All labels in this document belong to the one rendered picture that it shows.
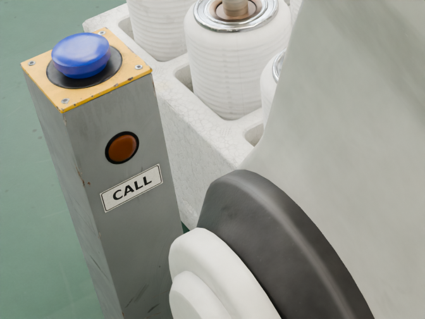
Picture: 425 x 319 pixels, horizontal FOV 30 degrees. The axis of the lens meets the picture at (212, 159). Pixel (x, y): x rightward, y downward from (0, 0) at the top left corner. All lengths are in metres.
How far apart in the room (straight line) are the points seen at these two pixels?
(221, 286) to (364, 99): 0.11
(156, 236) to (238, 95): 0.15
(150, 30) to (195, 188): 0.16
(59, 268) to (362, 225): 0.60
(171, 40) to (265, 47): 0.14
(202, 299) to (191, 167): 0.42
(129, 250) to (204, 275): 0.30
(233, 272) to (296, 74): 0.09
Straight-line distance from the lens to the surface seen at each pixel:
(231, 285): 0.32
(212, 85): 0.71
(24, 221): 0.92
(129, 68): 0.55
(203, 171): 0.73
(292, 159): 0.31
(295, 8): 0.77
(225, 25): 0.69
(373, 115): 0.24
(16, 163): 1.00
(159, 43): 0.80
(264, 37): 0.68
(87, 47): 0.55
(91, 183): 0.57
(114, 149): 0.56
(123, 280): 0.65
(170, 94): 0.74
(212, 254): 0.33
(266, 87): 0.62
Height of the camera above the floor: 0.63
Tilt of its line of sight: 42 degrees down
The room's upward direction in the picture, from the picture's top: 8 degrees counter-clockwise
